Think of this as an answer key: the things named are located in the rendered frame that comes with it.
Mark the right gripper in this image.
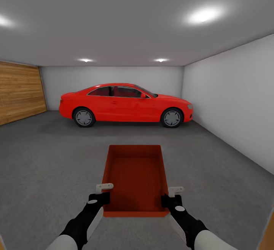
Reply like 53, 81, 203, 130
161, 195, 182, 208

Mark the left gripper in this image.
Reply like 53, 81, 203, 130
89, 192, 110, 205

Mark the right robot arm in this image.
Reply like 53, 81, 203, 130
161, 186, 238, 250

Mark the storage box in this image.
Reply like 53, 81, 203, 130
102, 145, 170, 217

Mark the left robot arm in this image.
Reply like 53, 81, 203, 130
46, 183, 113, 250

